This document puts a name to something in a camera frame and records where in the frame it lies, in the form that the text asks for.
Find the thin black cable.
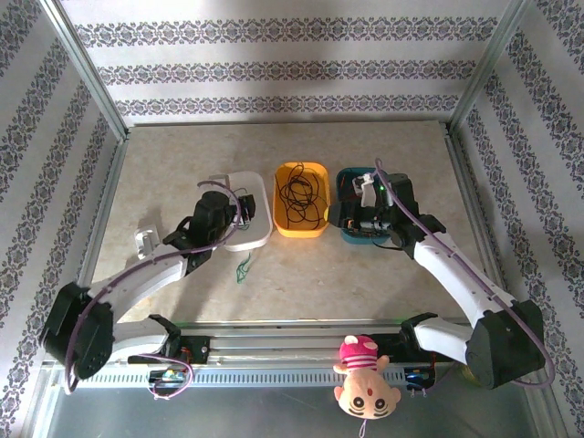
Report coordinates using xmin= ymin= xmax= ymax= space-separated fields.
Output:
xmin=277 ymin=162 xmax=326 ymax=230

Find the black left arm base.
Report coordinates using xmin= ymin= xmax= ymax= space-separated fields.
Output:
xmin=127 ymin=335 xmax=212 ymax=366

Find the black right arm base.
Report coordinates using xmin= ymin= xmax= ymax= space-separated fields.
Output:
xmin=360 ymin=331 xmax=455 ymax=366

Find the white plastic tray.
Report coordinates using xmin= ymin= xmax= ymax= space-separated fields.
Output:
xmin=208 ymin=171 xmax=274 ymax=253

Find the orange plastic tray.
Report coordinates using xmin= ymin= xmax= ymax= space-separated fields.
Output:
xmin=272 ymin=161 xmax=331 ymax=240

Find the teal plastic tray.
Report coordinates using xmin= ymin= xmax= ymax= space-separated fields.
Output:
xmin=335 ymin=167 xmax=399 ymax=246

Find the white plastic holder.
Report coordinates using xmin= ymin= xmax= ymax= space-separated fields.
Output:
xmin=133 ymin=226 xmax=162 ymax=262

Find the pink plush doll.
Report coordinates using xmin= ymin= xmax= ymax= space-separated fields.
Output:
xmin=331 ymin=334 xmax=403 ymax=437

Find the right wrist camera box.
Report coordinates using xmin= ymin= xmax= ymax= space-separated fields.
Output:
xmin=354 ymin=172 xmax=381 ymax=209

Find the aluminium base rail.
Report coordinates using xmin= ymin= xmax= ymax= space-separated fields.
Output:
xmin=43 ymin=318 xmax=536 ymax=367

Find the aluminium frame post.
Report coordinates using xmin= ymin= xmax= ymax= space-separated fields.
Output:
xmin=448 ymin=0 xmax=536 ymax=133
xmin=39 ymin=0 xmax=132 ymax=142

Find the slotted grey cable duct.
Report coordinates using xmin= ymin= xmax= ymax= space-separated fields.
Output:
xmin=54 ymin=367 xmax=412 ymax=389

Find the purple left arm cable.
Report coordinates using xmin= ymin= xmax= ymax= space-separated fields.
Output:
xmin=63 ymin=180 xmax=242 ymax=402

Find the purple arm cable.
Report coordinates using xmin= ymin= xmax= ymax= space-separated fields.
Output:
xmin=373 ymin=158 xmax=557 ymax=397
xmin=63 ymin=180 xmax=242 ymax=402

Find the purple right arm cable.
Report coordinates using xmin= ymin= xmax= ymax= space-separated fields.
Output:
xmin=373 ymin=158 xmax=557 ymax=397

